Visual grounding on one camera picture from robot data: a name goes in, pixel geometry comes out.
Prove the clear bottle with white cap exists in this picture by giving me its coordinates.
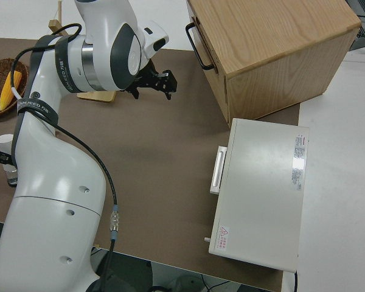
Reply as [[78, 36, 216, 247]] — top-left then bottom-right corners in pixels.
[[0, 133, 19, 187]]

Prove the wooden mug tree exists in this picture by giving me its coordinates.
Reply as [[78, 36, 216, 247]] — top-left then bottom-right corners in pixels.
[[47, 0, 118, 103]]

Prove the long yellow corn cob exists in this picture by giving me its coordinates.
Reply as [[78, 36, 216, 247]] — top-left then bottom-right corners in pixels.
[[0, 70, 23, 111]]

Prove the wooden cabinet box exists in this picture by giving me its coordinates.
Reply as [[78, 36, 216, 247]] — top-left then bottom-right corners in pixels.
[[185, 0, 362, 128]]

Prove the cream toaster oven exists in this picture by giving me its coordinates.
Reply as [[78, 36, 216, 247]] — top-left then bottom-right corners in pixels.
[[204, 117, 310, 273]]

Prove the black cabinet handle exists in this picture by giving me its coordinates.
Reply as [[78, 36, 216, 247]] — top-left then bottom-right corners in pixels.
[[185, 23, 215, 70]]

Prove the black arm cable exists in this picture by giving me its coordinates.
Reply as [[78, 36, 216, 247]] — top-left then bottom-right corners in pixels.
[[12, 23, 121, 292]]

